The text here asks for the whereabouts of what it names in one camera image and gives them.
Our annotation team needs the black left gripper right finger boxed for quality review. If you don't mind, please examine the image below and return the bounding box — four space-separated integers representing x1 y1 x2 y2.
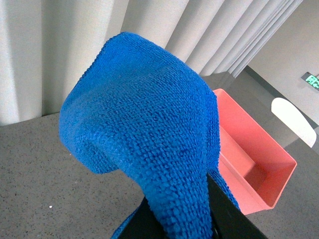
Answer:
207 175 267 239

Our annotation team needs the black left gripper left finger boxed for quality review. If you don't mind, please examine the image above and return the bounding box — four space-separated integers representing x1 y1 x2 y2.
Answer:
120 197 164 239

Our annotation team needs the blue microfiber cloth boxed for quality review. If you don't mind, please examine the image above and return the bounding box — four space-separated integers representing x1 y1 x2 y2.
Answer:
59 32 236 239

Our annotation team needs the pink plastic bin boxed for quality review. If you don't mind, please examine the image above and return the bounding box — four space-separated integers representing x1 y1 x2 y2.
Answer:
214 89 297 215

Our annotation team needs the white chair back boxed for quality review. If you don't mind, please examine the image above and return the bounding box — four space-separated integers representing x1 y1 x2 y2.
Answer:
271 98 317 148

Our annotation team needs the green exit sign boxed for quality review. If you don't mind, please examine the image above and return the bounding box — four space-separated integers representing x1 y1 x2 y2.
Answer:
301 72 319 91

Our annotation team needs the white pleated curtain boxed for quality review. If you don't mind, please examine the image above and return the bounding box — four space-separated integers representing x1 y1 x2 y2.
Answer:
0 0 300 125

